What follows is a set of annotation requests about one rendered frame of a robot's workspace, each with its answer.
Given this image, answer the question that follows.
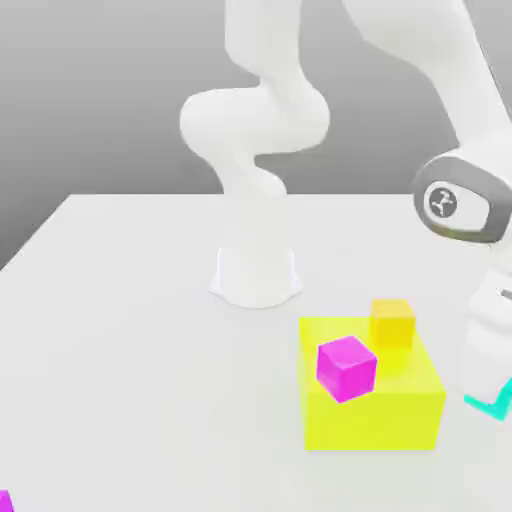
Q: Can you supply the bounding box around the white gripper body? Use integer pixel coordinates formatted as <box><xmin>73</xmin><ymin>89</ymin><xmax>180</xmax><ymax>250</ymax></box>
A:
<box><xmin>465</xmin><ymin>270</ymin><xmax>512</xmax><ymax>333</ymax></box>

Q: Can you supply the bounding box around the small orange cube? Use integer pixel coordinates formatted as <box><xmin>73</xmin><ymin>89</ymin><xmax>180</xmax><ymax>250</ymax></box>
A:
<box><xmin>369</xmin><ymin>298</ymin><xmax>417</xmax><ymax>350</ymax></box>

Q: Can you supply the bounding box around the large yellow box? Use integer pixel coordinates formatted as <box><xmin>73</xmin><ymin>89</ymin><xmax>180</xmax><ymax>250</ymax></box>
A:
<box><xmin>297</xmin><ymin>315</ymin><xmax>448</xmax><ymax>452</ymax></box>

